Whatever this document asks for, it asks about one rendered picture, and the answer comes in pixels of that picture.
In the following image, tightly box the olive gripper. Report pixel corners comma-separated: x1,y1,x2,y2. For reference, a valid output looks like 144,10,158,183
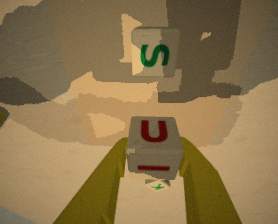
53,137,242,224

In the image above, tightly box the beige block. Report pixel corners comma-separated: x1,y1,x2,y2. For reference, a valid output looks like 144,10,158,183
145,179,171,192
131,27,181,78
126,116,184,180

